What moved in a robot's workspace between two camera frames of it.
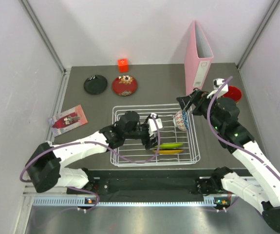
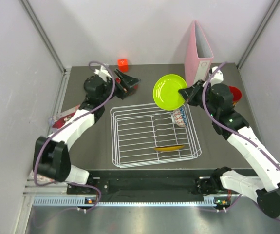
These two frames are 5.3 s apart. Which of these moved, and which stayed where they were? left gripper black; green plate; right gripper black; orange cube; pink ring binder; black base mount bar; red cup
Moved: left gripper black; right gripper black; green plate
Stayed: black base mount bar; pink ring binder; orange cube; red cup
